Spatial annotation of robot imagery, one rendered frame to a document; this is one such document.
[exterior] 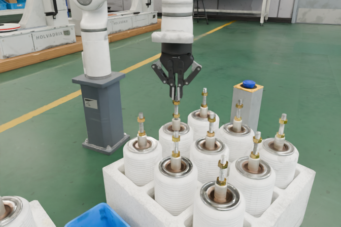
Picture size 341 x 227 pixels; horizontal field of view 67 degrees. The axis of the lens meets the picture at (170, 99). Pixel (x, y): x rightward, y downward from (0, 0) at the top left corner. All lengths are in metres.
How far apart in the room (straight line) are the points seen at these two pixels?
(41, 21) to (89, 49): 1.98
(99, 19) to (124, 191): 0.60
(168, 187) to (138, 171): 0.11
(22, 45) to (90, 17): 1.66
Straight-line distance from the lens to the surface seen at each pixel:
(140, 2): 4.34
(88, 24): 0.96
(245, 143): 0.72
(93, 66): 0.98
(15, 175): 1.11
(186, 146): 0.71
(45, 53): 2.66
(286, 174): 0.70
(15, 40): 2.57
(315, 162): 1.16
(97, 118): 1.03
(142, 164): 0.63
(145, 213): 0.62
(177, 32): 0.57
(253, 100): 0.87
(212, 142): 0.64
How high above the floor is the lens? 0.61
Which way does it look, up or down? 23 degrees down
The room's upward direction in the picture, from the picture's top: straight up
